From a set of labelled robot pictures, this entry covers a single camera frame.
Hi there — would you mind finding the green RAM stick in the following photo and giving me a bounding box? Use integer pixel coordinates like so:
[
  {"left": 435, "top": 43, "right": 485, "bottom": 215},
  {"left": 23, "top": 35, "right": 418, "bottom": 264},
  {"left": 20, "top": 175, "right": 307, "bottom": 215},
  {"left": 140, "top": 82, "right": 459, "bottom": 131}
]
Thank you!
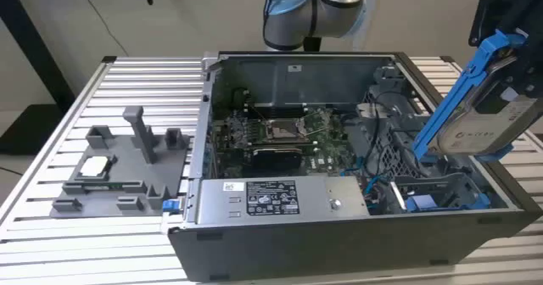
[{"left": 83, "top": 182, "right": 143, "bottom": 193}]

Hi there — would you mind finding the green motherboard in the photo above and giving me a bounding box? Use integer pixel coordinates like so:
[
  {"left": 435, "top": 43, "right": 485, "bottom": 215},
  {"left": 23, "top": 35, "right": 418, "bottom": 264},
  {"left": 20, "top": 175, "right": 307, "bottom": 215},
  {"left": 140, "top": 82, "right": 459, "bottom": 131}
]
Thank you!
[{"left": 211, "top": 106, "right": 362, "bottom": 179}]

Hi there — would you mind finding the silver CPU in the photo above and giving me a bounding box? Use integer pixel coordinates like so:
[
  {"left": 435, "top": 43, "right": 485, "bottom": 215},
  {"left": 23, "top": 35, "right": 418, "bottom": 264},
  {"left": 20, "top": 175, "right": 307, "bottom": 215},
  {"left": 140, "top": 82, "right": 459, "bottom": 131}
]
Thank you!
[{"left": 79, "top": 156, "right": 115, "bottom": 178}]

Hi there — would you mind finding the silver power supply with label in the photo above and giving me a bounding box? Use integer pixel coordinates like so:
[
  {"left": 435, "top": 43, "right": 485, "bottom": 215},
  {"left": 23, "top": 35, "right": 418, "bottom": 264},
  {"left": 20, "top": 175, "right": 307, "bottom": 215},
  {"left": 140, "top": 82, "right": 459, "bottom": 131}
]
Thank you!
[{"left": 195, "top": 175, "right": 370, "bottom": 225}]

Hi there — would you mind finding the grey parts rack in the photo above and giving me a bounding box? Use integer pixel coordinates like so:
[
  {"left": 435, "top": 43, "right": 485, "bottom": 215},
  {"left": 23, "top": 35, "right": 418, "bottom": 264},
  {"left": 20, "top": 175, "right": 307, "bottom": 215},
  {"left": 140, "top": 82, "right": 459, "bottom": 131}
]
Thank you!
[{"left": 50, "top": 106, "right": 192, "bottom": 218}]

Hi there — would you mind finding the blue wire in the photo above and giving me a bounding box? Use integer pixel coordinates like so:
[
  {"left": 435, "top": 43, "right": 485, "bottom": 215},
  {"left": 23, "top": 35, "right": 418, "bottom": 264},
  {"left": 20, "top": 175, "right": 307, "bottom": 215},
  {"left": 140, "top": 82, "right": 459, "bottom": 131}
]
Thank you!
[{"left": 343, "top": 157, "right": 395, "bottom": 203}]

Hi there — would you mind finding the black open PC case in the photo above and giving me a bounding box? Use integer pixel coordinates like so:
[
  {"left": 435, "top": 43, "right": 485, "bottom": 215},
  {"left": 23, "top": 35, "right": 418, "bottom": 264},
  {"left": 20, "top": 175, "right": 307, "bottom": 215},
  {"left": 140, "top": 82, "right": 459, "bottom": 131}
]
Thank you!
[{"left": 160, "top": 50, "right": 543, "bottom": 282}]

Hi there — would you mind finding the metal socket cover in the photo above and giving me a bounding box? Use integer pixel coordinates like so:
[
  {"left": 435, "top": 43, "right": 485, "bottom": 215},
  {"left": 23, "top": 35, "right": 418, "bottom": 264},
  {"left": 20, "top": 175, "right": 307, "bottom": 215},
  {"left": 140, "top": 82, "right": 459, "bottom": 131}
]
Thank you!
[{"left": 299, "top": 109, "right": 332, "bottom": 134}]

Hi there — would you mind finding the black graphics card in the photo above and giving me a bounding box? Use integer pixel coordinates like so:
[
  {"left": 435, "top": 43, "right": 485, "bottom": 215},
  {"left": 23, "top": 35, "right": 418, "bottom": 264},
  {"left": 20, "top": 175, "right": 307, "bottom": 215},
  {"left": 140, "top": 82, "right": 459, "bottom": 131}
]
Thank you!
[{"left": 252, "top": 147, "right": 304, "bottom": 175}]

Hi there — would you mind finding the CPU socket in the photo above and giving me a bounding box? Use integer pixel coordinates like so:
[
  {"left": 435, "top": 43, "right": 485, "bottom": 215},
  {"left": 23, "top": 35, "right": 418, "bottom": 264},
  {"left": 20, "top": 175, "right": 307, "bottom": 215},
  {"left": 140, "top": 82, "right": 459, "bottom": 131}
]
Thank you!
[{"left": 264, "top": 118, "right": 308, "bottom": 141}]

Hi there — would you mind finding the thin black wall cable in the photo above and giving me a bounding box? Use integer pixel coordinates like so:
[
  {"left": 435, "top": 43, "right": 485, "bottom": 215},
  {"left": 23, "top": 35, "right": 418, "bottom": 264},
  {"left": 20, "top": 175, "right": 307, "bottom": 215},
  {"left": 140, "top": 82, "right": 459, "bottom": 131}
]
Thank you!
[{"left": 74, "top": 0, "right": 130, "bottom": 57}]

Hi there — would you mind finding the black wire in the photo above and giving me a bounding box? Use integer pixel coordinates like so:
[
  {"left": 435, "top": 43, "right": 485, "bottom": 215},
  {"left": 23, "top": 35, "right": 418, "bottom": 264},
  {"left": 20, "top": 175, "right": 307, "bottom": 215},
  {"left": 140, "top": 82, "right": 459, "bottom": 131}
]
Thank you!
[{"left": 363, "top": 90, "right": 430, "bottom": 184}]

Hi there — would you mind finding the hard disk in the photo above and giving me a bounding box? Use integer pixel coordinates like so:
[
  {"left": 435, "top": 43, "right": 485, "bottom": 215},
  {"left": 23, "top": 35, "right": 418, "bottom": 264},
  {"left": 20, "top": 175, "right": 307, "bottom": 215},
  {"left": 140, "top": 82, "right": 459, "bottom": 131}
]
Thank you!
[{"left": 411, "top": 29, "right": 543, "bottom": 171}]

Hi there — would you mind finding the black desk leg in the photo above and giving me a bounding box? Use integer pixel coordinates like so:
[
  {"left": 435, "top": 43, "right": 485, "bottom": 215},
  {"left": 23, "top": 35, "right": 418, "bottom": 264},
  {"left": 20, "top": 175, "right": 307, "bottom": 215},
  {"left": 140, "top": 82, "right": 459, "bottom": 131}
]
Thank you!
[{"left": 0, "top": 0, "right": 78, "bottom": 155}]

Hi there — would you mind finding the thin metal locking lever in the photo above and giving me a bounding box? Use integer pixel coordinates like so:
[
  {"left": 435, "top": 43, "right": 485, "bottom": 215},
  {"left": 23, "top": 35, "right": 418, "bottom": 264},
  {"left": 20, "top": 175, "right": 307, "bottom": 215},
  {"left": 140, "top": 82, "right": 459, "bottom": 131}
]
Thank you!
[{"left": 248, "top": 104, "right": 270, "bottom": 121}]

